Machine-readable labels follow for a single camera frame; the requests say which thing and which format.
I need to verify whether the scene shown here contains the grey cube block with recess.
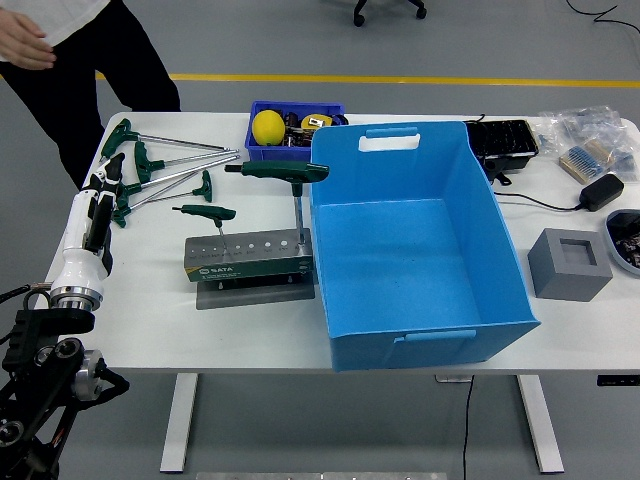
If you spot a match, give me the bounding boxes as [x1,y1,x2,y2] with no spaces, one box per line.
[527,227,614,303]

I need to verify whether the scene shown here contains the tan resistor strip packet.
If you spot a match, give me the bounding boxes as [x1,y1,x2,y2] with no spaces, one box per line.
[558,138,619,182]

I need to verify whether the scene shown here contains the dark metal parts in bin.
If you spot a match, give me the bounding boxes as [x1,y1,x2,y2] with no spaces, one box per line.
[283,111,314,149]

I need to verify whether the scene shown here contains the office chair base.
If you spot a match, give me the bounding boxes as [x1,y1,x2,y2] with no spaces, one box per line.
[349,0,428,28]

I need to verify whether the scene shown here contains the black adapter cable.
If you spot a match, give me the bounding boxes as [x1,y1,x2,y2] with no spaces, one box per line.
[492,187,584,212]

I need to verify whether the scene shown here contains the black plastic tray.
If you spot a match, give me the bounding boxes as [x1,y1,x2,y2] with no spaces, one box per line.
[464,118,540,187]

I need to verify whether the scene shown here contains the white table leg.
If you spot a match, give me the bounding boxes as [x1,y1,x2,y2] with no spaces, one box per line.
[517,373,565,474]
[159,372,200,474]

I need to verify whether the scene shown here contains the round tray with small parts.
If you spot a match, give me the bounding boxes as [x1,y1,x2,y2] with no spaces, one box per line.
[603,208,640,279]

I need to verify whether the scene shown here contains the black power adapter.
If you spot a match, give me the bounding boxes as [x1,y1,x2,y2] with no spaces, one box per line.
[578,173,626,212]

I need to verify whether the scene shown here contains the black cable under table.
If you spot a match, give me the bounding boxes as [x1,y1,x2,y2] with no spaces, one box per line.
[461,374,476,480]

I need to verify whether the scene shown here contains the person's right hand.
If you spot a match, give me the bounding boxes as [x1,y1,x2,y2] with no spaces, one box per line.
[0,9,57,70]

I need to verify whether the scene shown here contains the large light blue plastic box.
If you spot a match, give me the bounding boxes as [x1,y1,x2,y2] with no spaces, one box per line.
[308,120,542,374]

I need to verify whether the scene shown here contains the small green T-handle hex key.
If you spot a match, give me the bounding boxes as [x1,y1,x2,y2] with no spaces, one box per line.
[171,203,237,251]

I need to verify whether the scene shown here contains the clear plastic parts bags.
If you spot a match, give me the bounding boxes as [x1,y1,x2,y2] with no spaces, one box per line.
[537,104,640,174]

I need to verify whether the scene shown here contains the small dark blue parts bin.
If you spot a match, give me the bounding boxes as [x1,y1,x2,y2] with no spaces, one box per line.
[244,100,346,164]

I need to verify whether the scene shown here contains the yellow black tape measure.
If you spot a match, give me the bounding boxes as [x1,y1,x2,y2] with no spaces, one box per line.
[299,113,335,132]

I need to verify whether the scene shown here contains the yellow ball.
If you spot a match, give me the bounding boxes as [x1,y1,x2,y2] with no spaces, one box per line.
[251,109,287,147]

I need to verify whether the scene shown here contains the person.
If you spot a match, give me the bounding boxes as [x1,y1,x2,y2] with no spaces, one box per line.
[0,0,182,189]

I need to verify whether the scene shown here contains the black floor cable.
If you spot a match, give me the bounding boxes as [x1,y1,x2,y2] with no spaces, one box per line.
[564,0,640,32]

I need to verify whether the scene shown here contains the grey green hex key stand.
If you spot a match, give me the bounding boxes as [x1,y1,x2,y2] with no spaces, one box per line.
[183,228,320,311]

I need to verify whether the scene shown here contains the short green T-handle hex key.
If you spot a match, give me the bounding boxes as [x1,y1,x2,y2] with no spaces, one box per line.
[130,169,214,207]

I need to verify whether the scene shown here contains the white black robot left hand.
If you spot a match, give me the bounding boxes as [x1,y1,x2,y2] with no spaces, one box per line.
[51,152,127,297]

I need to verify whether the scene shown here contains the large green T-handle hex key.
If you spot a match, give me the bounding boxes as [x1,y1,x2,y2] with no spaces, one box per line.
[224,160,331,249]

